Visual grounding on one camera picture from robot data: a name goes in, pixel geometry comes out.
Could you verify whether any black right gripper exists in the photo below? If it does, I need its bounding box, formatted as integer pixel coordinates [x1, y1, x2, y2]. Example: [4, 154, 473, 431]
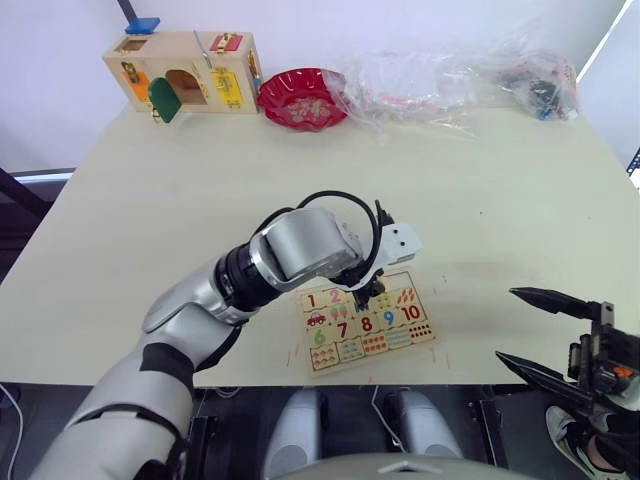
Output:
[495, 286, 640, 417]

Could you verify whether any wooden tile red fruit picture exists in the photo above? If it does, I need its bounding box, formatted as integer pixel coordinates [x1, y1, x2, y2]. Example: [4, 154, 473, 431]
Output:
[310, 346, 339, 370]

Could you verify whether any white black sneaker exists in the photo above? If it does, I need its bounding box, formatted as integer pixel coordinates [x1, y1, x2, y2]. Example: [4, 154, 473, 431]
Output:
[544, 404, 604, 474]

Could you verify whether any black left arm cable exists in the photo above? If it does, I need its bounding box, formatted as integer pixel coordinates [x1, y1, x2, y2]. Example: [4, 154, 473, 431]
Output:
[294, 189, 396, 287]

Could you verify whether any wooden number puzzle board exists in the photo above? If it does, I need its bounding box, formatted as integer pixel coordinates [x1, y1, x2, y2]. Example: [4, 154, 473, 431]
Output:
[297, 269, 438, 380]

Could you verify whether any black perforated metal bar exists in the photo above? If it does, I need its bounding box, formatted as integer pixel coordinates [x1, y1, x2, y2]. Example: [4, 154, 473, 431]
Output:
[623, 146, 640, 190]

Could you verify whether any thin white cable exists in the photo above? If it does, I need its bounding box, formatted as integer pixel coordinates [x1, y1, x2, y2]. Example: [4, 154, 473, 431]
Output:
[0, 384, 25, 454]
[370, 385, 405, 451]

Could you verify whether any dark trouser leg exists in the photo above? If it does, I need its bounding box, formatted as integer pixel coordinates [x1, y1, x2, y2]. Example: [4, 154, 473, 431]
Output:
[582, 424, 640, 480]

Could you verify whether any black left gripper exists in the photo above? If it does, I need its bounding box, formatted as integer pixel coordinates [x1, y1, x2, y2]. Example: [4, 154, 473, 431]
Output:
[351, 267, 389, 307]

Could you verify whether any silver rounded robot leg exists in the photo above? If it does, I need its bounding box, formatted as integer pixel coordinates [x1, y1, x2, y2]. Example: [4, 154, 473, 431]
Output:
[263, 388, 324, 479]
[382, 388, 464, 461]

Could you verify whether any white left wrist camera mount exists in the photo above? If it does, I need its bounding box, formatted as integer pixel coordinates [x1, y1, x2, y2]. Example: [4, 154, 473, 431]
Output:
[348, 222, 424, 292]

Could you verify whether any grey robot torso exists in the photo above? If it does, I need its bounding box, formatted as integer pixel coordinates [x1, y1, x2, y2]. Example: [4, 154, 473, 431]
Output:
[277, 452, 506, 480]

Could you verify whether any wooden latch lock box toy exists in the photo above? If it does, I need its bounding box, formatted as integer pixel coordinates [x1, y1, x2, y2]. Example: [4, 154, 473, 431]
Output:
[102, 30, 265, 126]

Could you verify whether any clear bag with black parts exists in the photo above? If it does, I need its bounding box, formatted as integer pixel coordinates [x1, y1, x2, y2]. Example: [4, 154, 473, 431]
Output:
[439, 47, 584, 124]

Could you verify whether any red patterned plastic plate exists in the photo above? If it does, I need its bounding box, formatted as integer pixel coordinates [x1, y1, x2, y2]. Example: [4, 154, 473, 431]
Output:
[256, 68, 351, 134]

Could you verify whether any dark frame with grey bar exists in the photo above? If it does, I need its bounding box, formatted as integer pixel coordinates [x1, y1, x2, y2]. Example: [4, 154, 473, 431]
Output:
[0, 167, 77, 284]

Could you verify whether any clear crumpled plastic bag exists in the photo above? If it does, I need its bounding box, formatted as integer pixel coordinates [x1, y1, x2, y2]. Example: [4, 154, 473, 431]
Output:
[324, 45, 501, 145]

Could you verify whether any blue block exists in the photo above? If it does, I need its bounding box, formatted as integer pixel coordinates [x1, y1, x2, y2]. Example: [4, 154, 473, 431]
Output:
[124, 17, 162, 36]

